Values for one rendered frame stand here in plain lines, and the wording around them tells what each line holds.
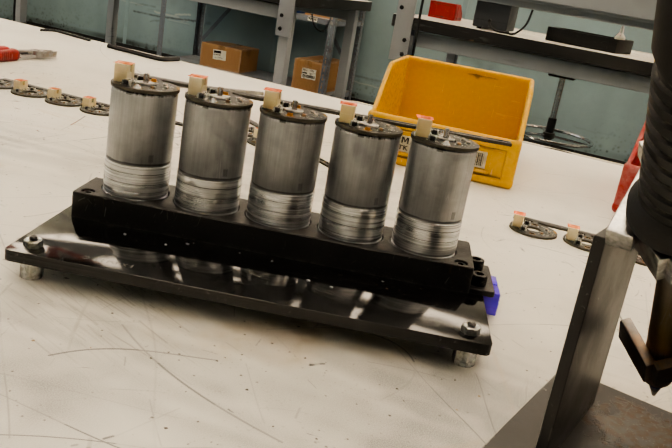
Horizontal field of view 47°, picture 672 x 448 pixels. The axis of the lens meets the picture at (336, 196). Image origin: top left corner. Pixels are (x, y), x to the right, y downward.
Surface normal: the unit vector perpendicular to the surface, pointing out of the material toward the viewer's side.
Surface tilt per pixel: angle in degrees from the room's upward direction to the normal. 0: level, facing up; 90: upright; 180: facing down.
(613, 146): 90
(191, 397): 0
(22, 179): 0
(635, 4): 90
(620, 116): 90
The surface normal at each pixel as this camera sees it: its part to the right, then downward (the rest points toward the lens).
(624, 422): 0.16, -0.95
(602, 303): 0.81, 0.29
